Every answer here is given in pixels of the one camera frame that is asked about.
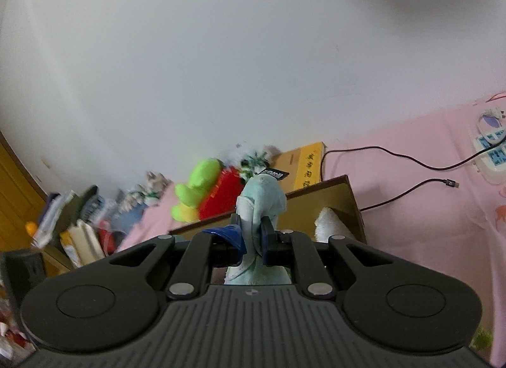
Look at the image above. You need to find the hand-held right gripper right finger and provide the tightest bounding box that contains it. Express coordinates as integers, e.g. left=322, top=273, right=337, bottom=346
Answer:
left=259, top=216, right=398, bottom=299

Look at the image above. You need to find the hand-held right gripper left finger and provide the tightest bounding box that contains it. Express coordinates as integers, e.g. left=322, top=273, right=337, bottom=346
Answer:
left=106, top=213, right=248, bottom=301

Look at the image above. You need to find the light teal plush toy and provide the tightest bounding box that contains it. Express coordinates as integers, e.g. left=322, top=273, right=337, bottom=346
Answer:
left=225, top=168, right=294, bottom=285

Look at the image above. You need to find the brown cardboard box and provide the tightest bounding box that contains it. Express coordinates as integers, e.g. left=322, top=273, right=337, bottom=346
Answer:
left=168, top=175, right=367, bottom=244

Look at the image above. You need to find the red plush toy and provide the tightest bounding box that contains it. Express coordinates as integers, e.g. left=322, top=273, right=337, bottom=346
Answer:
left=198, top=166, right=246, bottom=220

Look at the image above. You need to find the green plush toy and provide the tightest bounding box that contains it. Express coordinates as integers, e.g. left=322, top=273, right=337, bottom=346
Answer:
left=171, top=158, right=224, bottom=222

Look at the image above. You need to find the white towel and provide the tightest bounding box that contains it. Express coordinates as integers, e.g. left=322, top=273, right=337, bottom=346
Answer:
left=314, top=207, right=352, bottom=242

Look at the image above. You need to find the panda plush toy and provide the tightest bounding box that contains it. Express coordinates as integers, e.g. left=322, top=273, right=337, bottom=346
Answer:
left=233, top=144, right=279, bottom=177

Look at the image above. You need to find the yellow cardboard box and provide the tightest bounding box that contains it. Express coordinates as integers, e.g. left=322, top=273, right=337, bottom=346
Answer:
left=271, top=142, right=327, bottom=191

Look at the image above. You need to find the beige plush toy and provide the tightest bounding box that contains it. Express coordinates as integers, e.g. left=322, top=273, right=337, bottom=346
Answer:
left=130, top=172, right=175, bottom=207

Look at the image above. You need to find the blue cloth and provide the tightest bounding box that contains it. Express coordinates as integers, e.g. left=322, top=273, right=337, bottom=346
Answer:
left=119, top=202, right=148, bottom=235

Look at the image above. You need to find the dark green hat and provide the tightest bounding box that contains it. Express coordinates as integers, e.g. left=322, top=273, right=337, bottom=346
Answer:
left=78, top=185, right=99, bottom=211

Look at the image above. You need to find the pink printed bedsheet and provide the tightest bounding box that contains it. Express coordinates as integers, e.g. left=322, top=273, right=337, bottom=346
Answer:
left=119, top=93, right=506, bottom=353

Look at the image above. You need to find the wooden door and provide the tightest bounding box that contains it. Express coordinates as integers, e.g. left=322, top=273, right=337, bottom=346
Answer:
left=0, top=131, right=49, bottom=253

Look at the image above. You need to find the green fuzzy item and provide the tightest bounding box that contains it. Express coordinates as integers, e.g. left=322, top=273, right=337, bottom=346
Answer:
left=472, top=326, right=493, bottom=350

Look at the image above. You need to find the white power strip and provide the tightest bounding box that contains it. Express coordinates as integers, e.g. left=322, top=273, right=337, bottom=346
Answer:
left=470, top=113, right=506, bottom=184

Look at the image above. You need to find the black charger cable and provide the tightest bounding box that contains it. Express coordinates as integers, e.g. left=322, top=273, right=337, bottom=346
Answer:
left=320, top=147, right=491, bottom=191

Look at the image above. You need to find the black usb cable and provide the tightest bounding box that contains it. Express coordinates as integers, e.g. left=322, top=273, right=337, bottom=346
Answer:
left=358, top=177, right=460, bottom=212

